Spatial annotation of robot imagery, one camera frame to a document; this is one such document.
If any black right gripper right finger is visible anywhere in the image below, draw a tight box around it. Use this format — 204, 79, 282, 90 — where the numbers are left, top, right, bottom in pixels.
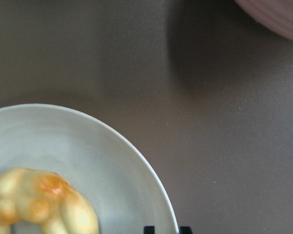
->
180, 226, 192, 234

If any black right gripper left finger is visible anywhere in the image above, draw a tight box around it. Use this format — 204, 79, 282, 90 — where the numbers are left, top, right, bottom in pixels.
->
144, 226, 155, 234

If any white round plate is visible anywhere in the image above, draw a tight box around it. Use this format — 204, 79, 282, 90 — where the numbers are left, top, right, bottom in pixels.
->
0, 104, 178, 234

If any glazed twisted donut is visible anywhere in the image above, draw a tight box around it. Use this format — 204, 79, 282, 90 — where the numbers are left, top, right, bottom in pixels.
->
0, 168, 99, 234

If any pink bowl with ice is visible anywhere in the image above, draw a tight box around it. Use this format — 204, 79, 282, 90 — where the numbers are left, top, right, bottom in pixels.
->
236, 0, 293, 41

